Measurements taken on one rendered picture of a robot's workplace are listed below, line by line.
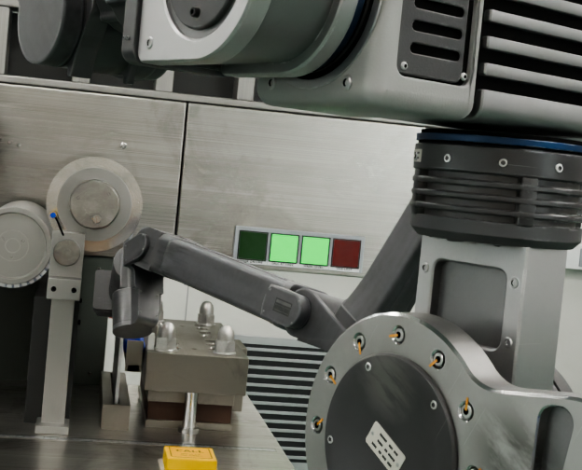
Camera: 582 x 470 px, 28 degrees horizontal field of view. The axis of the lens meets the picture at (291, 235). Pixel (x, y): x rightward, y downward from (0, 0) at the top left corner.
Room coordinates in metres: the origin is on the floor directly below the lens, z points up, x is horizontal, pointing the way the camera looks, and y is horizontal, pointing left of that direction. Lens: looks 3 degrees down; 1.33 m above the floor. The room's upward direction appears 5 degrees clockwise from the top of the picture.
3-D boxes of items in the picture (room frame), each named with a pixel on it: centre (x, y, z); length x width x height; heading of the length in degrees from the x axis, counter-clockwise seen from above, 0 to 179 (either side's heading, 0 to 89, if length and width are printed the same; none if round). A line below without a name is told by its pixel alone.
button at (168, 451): (1.62, 0.11, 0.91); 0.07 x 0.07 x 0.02; 10
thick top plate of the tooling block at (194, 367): (2.01, 0.16, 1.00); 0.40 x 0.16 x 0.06; 10
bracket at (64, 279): (1.78, 0.34, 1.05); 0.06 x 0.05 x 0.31; 10
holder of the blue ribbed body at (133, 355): (1.96, 0.25, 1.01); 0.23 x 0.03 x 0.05; 10
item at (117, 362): (1.96, 0.27, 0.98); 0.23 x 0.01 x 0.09; 10
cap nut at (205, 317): (2.18, 0.14, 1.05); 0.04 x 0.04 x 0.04
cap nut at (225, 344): (1.86, 0.09, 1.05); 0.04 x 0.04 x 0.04
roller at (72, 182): (1.94, 0.33, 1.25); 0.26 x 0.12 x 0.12; 10
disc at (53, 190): (1.82, 0.31, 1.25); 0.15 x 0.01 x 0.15; 100
